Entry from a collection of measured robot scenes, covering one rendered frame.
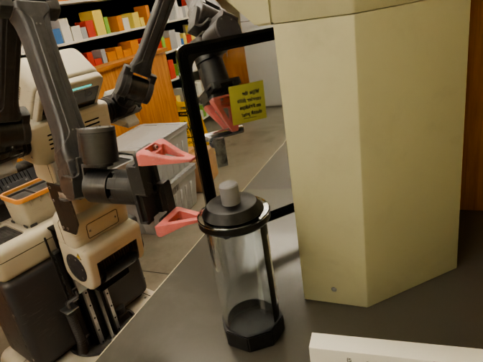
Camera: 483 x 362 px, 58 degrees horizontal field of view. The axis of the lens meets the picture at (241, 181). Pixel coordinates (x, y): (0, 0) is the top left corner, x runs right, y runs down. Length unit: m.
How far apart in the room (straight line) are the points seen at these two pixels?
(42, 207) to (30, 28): 0.94
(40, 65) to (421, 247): 0.73
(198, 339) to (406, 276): 0.37
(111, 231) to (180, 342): 0.79
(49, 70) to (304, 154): 0.48
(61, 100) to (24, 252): 0.92
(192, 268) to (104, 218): 0.61
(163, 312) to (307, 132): 0.43
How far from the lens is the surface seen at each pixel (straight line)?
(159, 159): 0.64
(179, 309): 0.85
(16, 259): 1.67
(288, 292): 0.83
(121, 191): 0.70
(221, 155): 0.84
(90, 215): 1.47
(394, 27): 0.65
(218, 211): 0.62
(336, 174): 0.67
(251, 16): 0.65
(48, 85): 0.85
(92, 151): 0.72
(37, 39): 0.89
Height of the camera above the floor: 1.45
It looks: 23 degrees down
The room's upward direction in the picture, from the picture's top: 9 degrees counter-clockwise
